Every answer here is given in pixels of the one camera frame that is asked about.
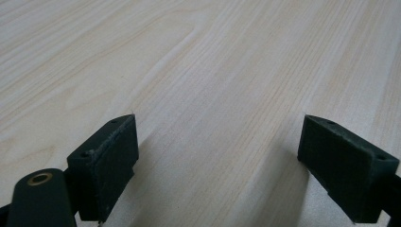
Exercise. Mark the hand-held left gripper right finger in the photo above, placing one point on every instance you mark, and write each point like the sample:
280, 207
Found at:
346, 176

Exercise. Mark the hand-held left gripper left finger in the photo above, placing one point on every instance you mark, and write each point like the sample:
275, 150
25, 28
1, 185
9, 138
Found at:
104, 170

